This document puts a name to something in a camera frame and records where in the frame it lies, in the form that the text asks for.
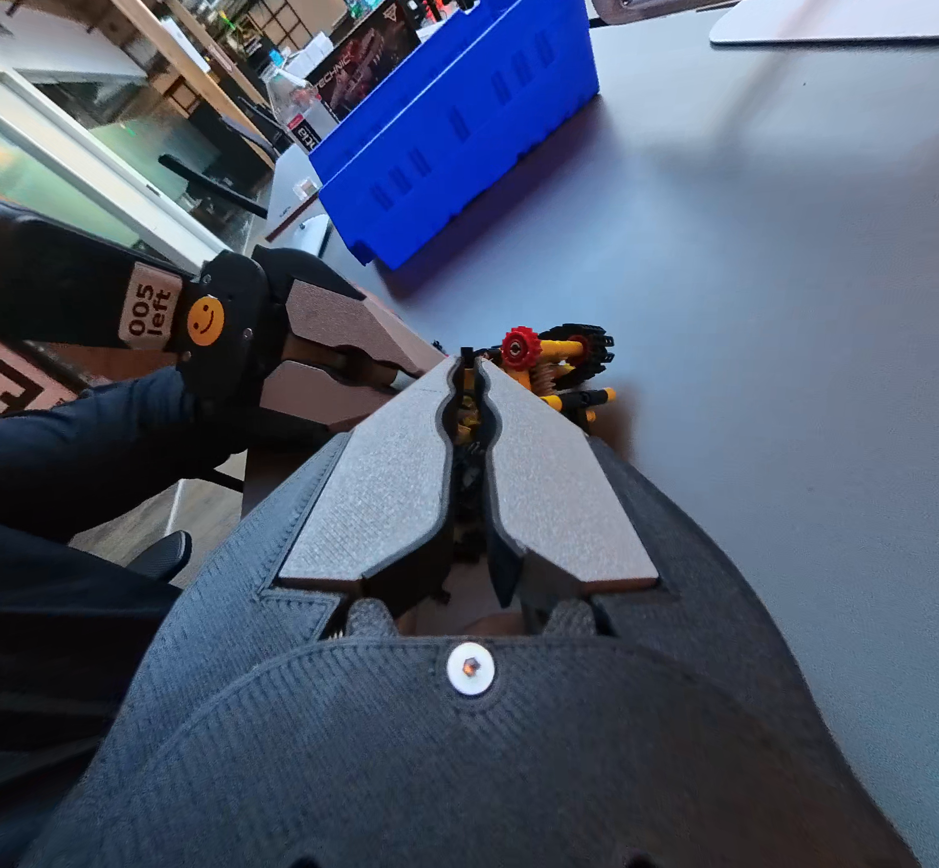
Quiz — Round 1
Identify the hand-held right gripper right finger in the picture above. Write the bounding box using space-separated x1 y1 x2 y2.
475 356 661 623

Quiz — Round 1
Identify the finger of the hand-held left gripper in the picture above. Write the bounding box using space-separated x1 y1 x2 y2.
281 278 448 379
258 359 403 435

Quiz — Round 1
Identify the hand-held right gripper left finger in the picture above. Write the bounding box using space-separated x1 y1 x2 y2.
276 356 470 612

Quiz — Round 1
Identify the yellow black lego vehicle model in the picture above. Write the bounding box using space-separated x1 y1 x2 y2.
439 324 617 568

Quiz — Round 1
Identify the person's left forearm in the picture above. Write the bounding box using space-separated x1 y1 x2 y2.
0 368 254 542

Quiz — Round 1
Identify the dark lego set box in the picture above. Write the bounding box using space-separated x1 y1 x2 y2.
297 0 423 150

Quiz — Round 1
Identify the framed black white tag sign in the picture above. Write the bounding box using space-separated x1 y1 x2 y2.
0 338 92 418

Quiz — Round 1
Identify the blue plastic bin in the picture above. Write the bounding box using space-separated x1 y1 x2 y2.
308 0 604 272

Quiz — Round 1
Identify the person's dark clothing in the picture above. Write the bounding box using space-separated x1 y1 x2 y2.
0 523 184 868

